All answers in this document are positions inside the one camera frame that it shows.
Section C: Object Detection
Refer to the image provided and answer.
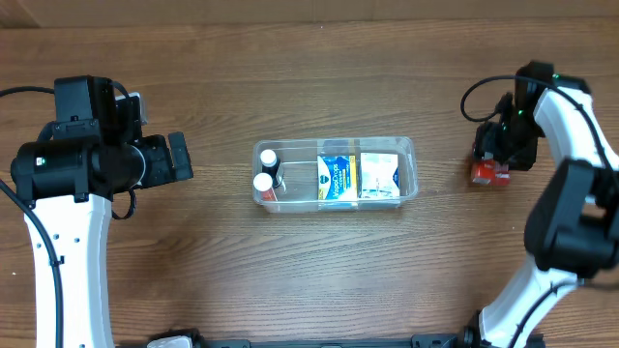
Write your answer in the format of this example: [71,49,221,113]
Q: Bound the red medicine box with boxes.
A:
[471,159,511,186]

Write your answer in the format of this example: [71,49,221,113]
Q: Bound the orange bottle white cap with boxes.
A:
[252,172,277,202]

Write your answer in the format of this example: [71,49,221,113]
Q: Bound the black bottle white cap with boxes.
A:
[259,149,285,189]

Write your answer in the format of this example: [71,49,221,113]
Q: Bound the white blue medicine box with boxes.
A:
[360,153,400,199]

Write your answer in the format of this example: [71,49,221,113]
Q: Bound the blue yellow VapoDrops box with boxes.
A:
[317,155,358,201]

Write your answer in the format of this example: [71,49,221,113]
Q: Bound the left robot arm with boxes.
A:
[1,75,193,347]

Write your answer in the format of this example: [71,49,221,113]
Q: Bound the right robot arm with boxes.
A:
[450,61,618,347]

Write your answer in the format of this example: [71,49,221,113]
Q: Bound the clear plastic container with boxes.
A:
[252,136,418,213]

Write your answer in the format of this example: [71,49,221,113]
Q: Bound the right black cable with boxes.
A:
[459,74,619,165]

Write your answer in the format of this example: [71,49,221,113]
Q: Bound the black cable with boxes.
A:
[459,74,619,165]
[0,85,66,348]

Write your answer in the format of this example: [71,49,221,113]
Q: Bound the left black cable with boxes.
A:
[0,85,66,348]

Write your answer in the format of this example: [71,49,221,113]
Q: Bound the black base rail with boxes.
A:
[141,329,490,348]

